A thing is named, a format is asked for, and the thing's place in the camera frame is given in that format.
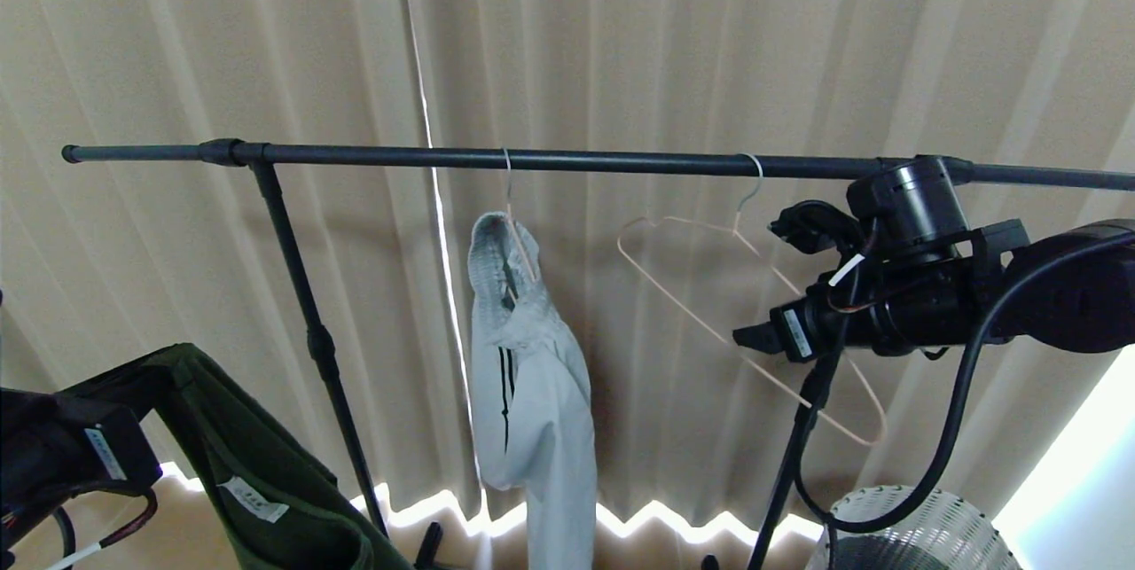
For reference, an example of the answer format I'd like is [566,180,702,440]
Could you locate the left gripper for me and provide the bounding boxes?
[0,387,164,524]

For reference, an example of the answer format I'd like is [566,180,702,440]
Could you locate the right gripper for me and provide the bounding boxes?
[770,273,1007,364]

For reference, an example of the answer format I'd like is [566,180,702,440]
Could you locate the pink clothes hanger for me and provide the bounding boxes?
[501,149,542,305]
[616,153,888,448]

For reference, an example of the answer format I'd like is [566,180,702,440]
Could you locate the green garment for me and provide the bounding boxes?
[58,342,416,570]

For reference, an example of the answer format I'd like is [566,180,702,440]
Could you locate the pale grey shorts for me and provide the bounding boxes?
[467,211,598,570]

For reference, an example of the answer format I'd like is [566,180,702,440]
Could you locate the white laundry basket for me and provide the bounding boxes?
[805,486,1022,570]

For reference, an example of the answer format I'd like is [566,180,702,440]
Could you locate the black clothes rack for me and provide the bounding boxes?
[62,138,1135,570]

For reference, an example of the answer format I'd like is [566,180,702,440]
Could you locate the beige curtain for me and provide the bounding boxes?
[0,0,1135,544]

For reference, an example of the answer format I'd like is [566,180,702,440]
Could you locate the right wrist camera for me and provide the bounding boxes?
[768,200,865,256]

